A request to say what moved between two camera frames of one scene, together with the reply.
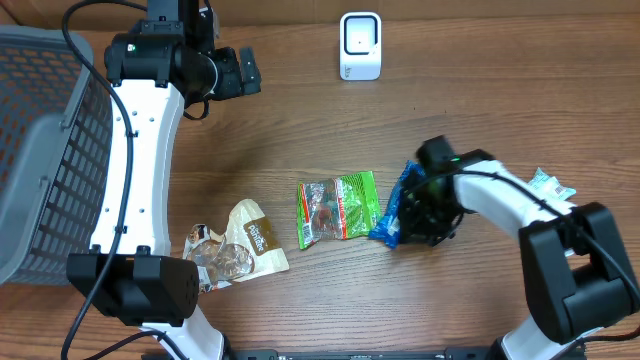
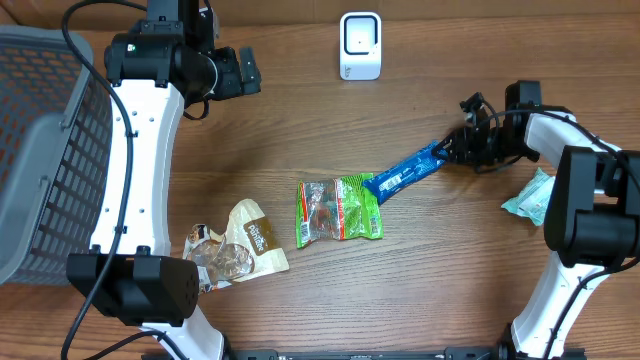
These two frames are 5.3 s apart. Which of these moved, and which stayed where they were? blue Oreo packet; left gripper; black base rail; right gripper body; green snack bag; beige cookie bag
Moved: blue Oreo packet; right gripper body
Stayed: green snack bag; beige cookie bag; left gripper; black base rail
